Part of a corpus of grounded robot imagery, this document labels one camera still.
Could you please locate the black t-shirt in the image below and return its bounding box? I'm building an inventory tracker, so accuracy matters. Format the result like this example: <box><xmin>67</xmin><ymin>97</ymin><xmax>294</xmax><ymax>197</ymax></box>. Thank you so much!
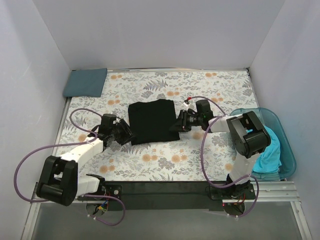
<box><xmin>128</xmin><ymin>99</ymin><xmax>180</xmax><ymax>146</ymax></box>

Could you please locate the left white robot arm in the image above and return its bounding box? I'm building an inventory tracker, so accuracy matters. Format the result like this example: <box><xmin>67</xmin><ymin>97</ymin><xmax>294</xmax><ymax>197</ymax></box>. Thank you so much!
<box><xmin>36</xmin><ymin>113</ymin><xmax>134</xmax><ymax>206</ymax></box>

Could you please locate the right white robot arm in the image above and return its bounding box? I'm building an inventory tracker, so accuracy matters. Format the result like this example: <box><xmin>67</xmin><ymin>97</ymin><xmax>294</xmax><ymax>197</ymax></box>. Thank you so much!
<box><xmin>169</xmin><ymin>96</ymin><xmax>271</xmax><ymax>192</ymax></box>

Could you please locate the floral patterned table mat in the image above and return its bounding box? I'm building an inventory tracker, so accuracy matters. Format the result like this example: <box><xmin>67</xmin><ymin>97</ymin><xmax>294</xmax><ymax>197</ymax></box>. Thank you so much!
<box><xmin>54</xmin><ymin>70</ymin><xmax>258</xmax><ymax>181</ymax></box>

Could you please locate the folded grey-blue t-shirt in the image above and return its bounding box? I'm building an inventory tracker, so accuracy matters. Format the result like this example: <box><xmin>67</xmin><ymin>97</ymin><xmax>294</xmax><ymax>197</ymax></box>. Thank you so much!
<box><xmin>62</xmin><ymin>68</ymin><xmax>108</xmax><ymax>98</ymax></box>

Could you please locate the turquoise t-shirt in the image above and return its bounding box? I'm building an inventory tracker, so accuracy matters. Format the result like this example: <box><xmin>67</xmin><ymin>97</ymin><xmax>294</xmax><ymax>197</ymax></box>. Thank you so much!
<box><xmin>252</xmin><ymin>126</ymin><xmax>282</xmax><ymax>174</ymax></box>

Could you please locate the teal plastic bin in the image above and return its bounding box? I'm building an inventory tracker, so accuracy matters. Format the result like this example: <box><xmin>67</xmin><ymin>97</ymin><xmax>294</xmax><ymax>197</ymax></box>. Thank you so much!
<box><xmin>229</xmin><ymin>106</ymin><xmax>297</xmax><ymax>180</ymax></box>

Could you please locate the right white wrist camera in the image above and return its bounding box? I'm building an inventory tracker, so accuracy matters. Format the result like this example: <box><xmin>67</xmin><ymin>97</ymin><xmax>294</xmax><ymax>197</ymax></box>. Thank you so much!
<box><xmin>183</xmin><ymin>96</ymin><xmax>196</xmax><ymax>113</ymax></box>

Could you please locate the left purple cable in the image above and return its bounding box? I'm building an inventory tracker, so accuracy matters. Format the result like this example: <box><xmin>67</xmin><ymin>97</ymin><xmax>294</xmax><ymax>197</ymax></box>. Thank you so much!
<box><xmin>13</xmin><ymin>107</ymin><xmax>126</xmax><ymax>227</ymax></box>

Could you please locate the purple cable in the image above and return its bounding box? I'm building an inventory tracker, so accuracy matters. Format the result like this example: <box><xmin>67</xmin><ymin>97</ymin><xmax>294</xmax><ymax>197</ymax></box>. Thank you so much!
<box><xmin>187</xmin><ymin>95</ymin><xmax>260</xmax><ymax>222</ymax></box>
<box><xmin>13</xmin><ymin>107</ymin><xmax>126</xmax><ymax>227</ymax></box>

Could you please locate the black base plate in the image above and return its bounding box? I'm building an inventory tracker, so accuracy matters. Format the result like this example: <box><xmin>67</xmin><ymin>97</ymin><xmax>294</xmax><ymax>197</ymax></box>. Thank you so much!
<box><xmin>77</xmin><ymin>179</ymin><xmax>258</xmax><ymax>211</ymax></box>

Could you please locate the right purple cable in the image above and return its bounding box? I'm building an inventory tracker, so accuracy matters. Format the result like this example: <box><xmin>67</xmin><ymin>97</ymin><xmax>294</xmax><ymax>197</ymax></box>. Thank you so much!
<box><xmin>187</xmin><ymin>95</ymin><xmax>260</xmax><ymax>222</ymax></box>

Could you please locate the aluminium frame rail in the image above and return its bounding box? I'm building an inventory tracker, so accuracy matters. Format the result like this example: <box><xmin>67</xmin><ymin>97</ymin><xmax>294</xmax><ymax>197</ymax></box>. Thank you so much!
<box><xmin>30</xmin><ymin>180</ymin><xmax>301</xmax><ymax>206</ymax></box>

